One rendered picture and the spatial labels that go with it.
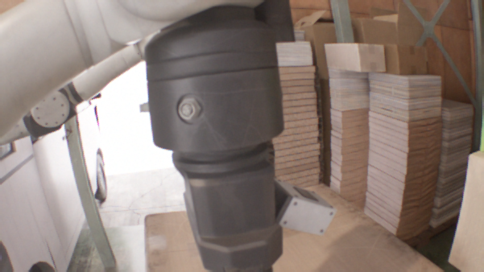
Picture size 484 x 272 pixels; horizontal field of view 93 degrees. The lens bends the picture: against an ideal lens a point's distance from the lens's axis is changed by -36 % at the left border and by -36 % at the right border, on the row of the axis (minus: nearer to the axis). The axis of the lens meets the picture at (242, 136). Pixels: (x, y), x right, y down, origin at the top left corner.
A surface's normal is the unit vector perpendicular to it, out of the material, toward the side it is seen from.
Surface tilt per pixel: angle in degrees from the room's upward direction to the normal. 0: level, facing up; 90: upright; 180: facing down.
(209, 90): 90
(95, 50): 133
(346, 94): 90
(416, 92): 93
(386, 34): 90
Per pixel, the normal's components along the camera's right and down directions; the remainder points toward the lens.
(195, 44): -0.04, 0.25
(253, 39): 0.62, 0.13
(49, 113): 0.42, 0.68
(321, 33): 0.25, 0.21
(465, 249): -0.96, 0.15
